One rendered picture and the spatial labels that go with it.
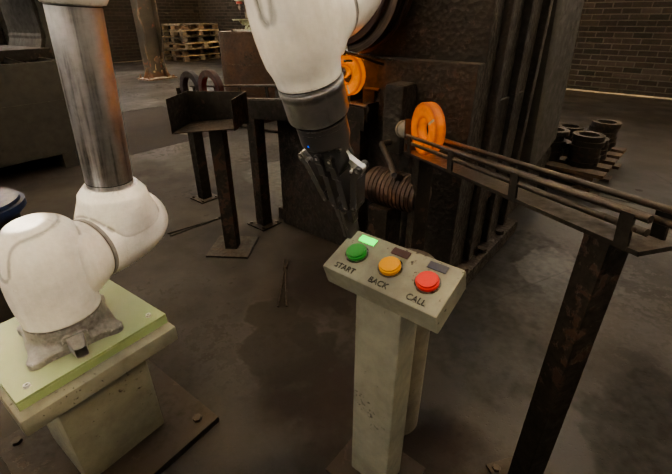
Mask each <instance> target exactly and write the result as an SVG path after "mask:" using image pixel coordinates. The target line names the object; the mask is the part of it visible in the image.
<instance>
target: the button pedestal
mask: <svg viewBox="0 0 672 474"><path fill-rule="evenodd" d="M362 235H365V236H367V237H370V238H373V239H375V240H378V241H377V243H376V244H375V245H374V246H371V245H369V244H366V243H364V242H361V241H359V239H360V237H361V236H362ZM356 243H360V244H363V245H365V246H366V248H367V255H366V256H365V258H363V259H362V260H359V261H352V260H349V259H348V257H347V255H346V250H347V248H348V247H349V246H350V245H352V244H356ZM395 247H397V248H399V249H402V250H405V251H407V252H410V253H412V254H411V255H410V257H409V258H408V259H405V258H402V257H400V256H397V255H394V254H392V253H391V251H392V250H393V249H394V248H395ZM389 256H393V257H396V258H398V259H399V260H400V262H401V269H400V271H399V272H398V273H397V274H395V275H391V276H388V275H384V274H382V273H381V272H380V270H379V262H380V261H381V260H382V259H383V258H385V257H389ZM430 261H434V262H436V263H439V264H442V265H444V266H447V267H449V270H448V271H447V273H446V274H443V273H440V272H438V271H435V270H433V269H430V268H428V267H427V265H428V264H429V263H430ZM323 268H324V270H325V273H326V276H327V278H328V281H330V282H332V283H334V284H336V285H338V286H340V287H342V288H344V289H346V290H348V291H350V292H352V293H354V294H356V295H357V298H356V333H355V368H354V403H353V437H352V438H351V440H350V441H349V442H348V443H347V444H346V445H345V447H344V448H343V449H342V450H341V451H340V453H339V454H338V455H337V456H336V457H335V458H334V460H333V461H332V462H331V463H330V464H329V466H328V467H327V468H326V471H327V472H328V473H329V474H423V472H424V471H425V467H424V466H422V465H421V464H419V463H418V462H417V461H415V460H414V459H412V458H411V457H409V456H408V455H407V454H405V453H404V452H402V447H403V439H404V430H405V422H406V413H407V405H408V396H409V388H410V379H411V371H412V362H413V354H414V345H415V337H416V328H417V324H418V325H420V326H422V327H424V328H426V329H428V330H430V331H432V332H434V333H437V334H438V333H439V331H440V330H441V328H442V327H443V325H444V323H445V322H446V320H447V318H448V317H449V315H450V314H451V312H452V310H453V309H454V307H455V305H456V304H457V302H458V300H459V299H460V297H461V296H462V294H463V292H464V291H465V289H466V271H465V270H463V269H460V268H457V267H454V266H452V265H449V264H446V263H444V262H441V261H438V260H436V259H433V258H430V257H428V256H425V255H422V254H420V253H417V252H414V251H412V250H409V249H406V248H404V247H401V246H398V245H396V244H393V243H390V242H388V241H385V240H382V239H380V238H377V237H374V236H372V235H369V234H366V233H363V232H361V231H358V232H357V233H356V234H355V235H354V236H353V237H352V238H351V239H349V238H347V239H346V240H345V241H344V242H343V243H342V244H341V246H340V247H339V248H338V249H337V250H336V251H335V252H334V253H333V255H332V256H331V257H330V258H329V259H328V260H327V261H326V262H325V263H324V265H323ZM423 271H432V272H434V273H436V274H437V275H438V277H439V281H440V284H439V286H438V288H437V289H436V290H434V291H431V292H424V291H421V290H419V289H418V288H417V286H416V283H415V279H416V276H417V275H418V274H419V273H421V272H423Z"/></svg>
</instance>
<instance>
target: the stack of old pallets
mask: <svg viewBox="0 0 672 474"><path fill-rule="evenodd" d="M209 25H212V28H209ZM161 26H162V34H163V36H162V38H163V41H165V42H164V43H163V44H164V55H165V60H166V61H169V60H173V61H183V62H191V61H201V60H210V59H219V58H220V55H219V54H220V53H219V51H218V47H220V45H219V40H218V33H219V32H218V31H219V29H218V23H178V24H161ZM168 26H170V27H171V29H168ZM202 31H203V32H202ZM211 31H213V34H214V35H211ZM169 32H170V35H169ZM178 32H179V34H180V35H178ZM195 32H196V34H195ZM187 33H188V34H187ZM178 37H179V38H178ZM210 37H212V41H210ZM169 38H171V41H169ZM187 38H188V39H187ZM179 40H180V41H179ZM213 43H217V46H213ZM201 44H202V45H201ZM169 45H173V47H169ZM210 49H212V50H213V52H210ZM187 50H188V51H187ZM170 51H171V53H170ZM180 52H181V53H180ZM212 55H215V56H214V58H212ZM171 57H173V59H172V58H171ZM206 58H209V59H206ZM181 59H182V60H181ZM196 59H199V60H196Z"/></svg>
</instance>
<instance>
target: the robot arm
mask: <svg viewBox="0 0 672 474"><path fill-rule="evenodd" d="M38 1H39V2H42V4H43V8H44V12H45V17H46V21H47V25H48V29H49V33H50V38H51V42H52V46H53V50H54V54H55V59H56V63H57V67H58V71H59V75H60V80H61V84H62V88H63V92H64V96H65V101H66V105H67V109H68V113H69V117H70V122H71V126H72V130H73V134H74V138H75V143H76V147H77V151H78V155H79V159H80V164H81V168H82V172H83V176H84V180H85V183H84V184H83V186H82V187H81V188H80V190H79V191H78V193H77V195H76V207H75V213H74V220H71V219H70V218H68V217H66V216H63V215H60V214H57V213H43V212H42V213H33V214H29V215H25V216H22V217H19V218H17V219H15V220H13V221H11V222H9V223H8V224H6V225H5V226H4V227H3V228H2V229H1V230H0V288H1V291H2V293H3V295H4V298H5V300H6V302H7V304H8V306H9V308H10V309H11V311H12V313H13V315H14V316H15V317H16V319H17V320H18V322H19V324H20V325H19V326H18V327H17V329H16V330H17V332H18V334H19V335H20V336H22V337H23V341H24V344H25V347H26V351H27V354H28V359H27V362H26V366H27V368H28V370H29V371H37V370H39V369H41V368H43V367H44V366H46V365H48V364H49V363H51V362H53V361H55V360H57V359H59V358H61V357H63V356H65V355H68V354H70V353H72V354H73V355H74V356H75V357H76V358H77V359H80V358H83V357H85V356H87V355H88V354H89V349H88V345H90V344H92V343H94V342H96V341H98V340H101V339H103V338H105V337H108V336H112V335H115V334H118V333H120V332H121V331H122V330H123V329H124V327H123V324H122V322H121V321H120V320H117V319H116V318H115V317H114V315H113V314H112V312H111V311H110V309H109V308H108V306H107V305H106V303H105V297H104V295H103V294H100V293H99V290H100V289H102V288H103V286H104V285H105V283H106V282H107V281H108V279H109V278H110V277H111V275H113V274H115V273H116V272H118V271H120V270H122V269H124V268H126V267H127V266H129V265H131V264H132V263H134V262H135V261H137V260H138V259H140V258H141V257H142V256H144V255H145V254H146V253H148V252H149V251H150V250H151V249H152V248H153V247H155V245H156V244H157V243H158V242H159V241H160V240H161V238H162V237H163V235H164V233H165V231H166V229H167V226H168V214H167V211H166V209H165V207H164V205H163V203H162V202H161V201H160V200H159V199H158V198H157V197H156V196H154V195H153V194H151V193H150V192H148V190H147V187H146V186H145V185H144V184H143V183H142V182H141V181H139V180H138V179H136V178H135V177H133V175H132V170H131V164H130V158H129V153H128V147H127V141H126V136H125V130H124V124H123V119H122V113H121V107H120V102H119V96H118V90H117V85H116V79H115V73H114V68H113V62H112V57H111V51H110V45H109V40H108V34H107V28H106V23H105V17H104V11H103V6H107V4H108V2H109V0H38ZM381 1H382V0H244V3H245V8H246V13H247V17H248V21H249V24H250V28H251V31H252V35H253V38H254V41H255V43H256V46H257V49H258V52H259V54H260V57H261V59H262V61H263V63H264V66H265V68H266V70H267V71H268V73H269V74H270V75H271V77H272V78H273V80H274V82H275V84H276V86H277V89H278V94H279V96H280V98H281V100H282V103H283V106H284V109H285V112H286V115H287V118H288V121H289V123H290V124H291V125H292V126H293V127H295V128H296V130H297V133H298V136H299V139H300V142H301V145H302V147H303V148H304V149H303V150H302V151H301V152H300V153H298V158H299V159H300V160H301V161H302V163H303V164H304V165H305V167H306V169H307V171H308V173H309V174H310V176H311V178H312V180H313V182H314V184H315V186H316V188H317V190H318V192H319V194H320V196H321V198H322V199H323V201H325V202H327V201H329V202H330V203H331V205H332V206H333V207H334V209H335V212H336V215H337V217H338V219H339V222H340V225H341V228H342V232H343V235H344V237H346V238H349V239H351V238H352V237H353V236H354V235H355V234H356V233H357V232H358V230H359V229H360V228H359V224H358V220H357V219H358V213H357V210H358V209H359V208H360V207H361V205H362V204H363V203H364V202H365V173H366V170H367V168H368V166H369V162H368V161H367V160H363V161H362V162H361V161H360V160H358V159H357V158H356V157H355V156H354V151H353V149H352V148H351V146H350V144H349V137H350V129H349V124H348V120H347V115H346V113H347V112H348V109H349V102H348V97H347V92H346V88H345V83H344V75H343V72H342V68H341V56H342V55H343V54H344V52H345V48H346V45H347V42H348V39H349V38H350V37H352V36H353V35H355V34H356V33H357V32H359V31H360V30H361V29H362V28H363V27H364V26H365V25H366V24H367V22H368V21H369V20H370V19H371V17H372V16H373V15H374V13H375V12H376V10H377V9H378V7H379V5H380V3H381ZM350 166H351V167H350ZM350 169H351V170H350ZM349 172H350V173H349ZM350 174H351V177H350ZM326 190H327V193H326V192H325V191H326Z"/></svg>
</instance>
